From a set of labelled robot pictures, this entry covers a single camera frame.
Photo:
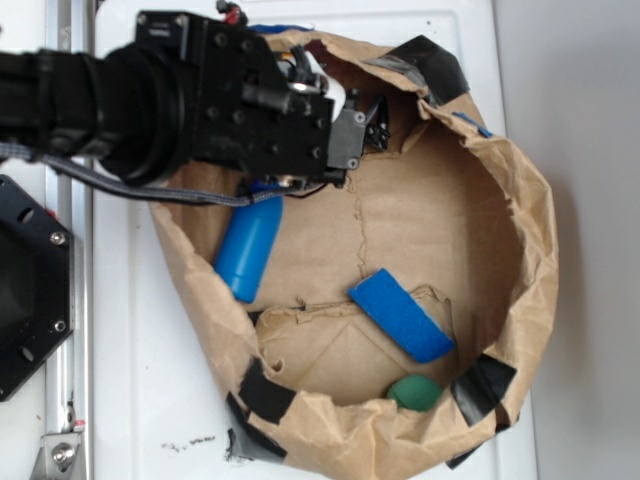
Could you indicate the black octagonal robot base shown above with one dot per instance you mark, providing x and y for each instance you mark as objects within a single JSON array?
[{"x": 34, "y": 277}]

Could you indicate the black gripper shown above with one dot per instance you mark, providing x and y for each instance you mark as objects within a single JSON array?
[{"x": 219, "y": 94}]

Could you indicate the green ball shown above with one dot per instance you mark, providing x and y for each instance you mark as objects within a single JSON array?
[{"x": 415, "y": 392}]

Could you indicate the brown paper bag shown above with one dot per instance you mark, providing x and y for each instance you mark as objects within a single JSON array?
[{"x": 461, "y": 218}]

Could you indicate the blue plastic bottle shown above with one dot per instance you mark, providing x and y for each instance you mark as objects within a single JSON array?
[{"x": 247, "y": 245}]

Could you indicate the blue sponge block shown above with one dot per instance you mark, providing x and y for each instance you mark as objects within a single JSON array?
[{"x": 393, "y": 309}]

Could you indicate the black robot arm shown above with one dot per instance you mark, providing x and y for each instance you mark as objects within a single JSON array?
[{"x": 71, "y": 104}]

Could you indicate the aluminium frame rail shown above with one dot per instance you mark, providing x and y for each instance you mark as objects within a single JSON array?
[{"x": 68, "y": 384}]

